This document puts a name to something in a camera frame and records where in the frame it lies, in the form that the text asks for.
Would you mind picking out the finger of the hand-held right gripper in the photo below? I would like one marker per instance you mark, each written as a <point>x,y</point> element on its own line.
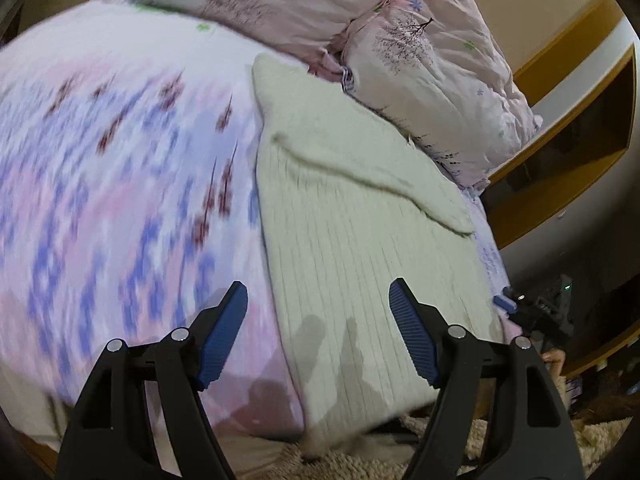
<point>503,303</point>

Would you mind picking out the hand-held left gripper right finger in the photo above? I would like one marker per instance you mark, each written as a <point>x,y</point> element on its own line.
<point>413,331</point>

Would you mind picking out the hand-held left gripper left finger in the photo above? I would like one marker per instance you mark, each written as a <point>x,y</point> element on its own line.
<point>224,336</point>

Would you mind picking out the light green knitted blanket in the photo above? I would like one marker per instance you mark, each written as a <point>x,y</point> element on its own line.
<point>345,240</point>

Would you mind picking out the person's right hand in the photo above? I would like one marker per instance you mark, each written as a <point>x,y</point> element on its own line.
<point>554,360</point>

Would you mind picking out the yellow wooden bedside shelf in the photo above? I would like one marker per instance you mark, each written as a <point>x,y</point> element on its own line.
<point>560,180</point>

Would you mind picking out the beige shaggy rug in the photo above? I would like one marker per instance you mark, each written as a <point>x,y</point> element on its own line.
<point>505,442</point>

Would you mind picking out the floral bed sheet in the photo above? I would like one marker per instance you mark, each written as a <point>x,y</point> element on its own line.
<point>125,170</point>

